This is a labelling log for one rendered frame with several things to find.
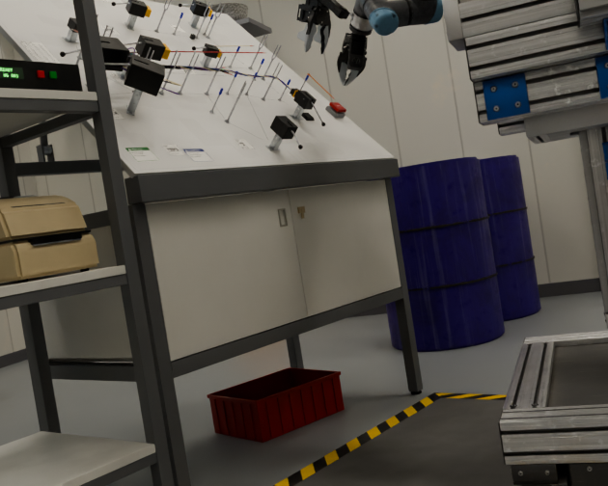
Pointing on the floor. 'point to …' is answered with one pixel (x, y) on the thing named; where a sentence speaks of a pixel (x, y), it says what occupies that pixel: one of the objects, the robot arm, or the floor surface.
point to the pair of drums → (463, 251)
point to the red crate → (276, 403)
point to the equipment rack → (69, 282)
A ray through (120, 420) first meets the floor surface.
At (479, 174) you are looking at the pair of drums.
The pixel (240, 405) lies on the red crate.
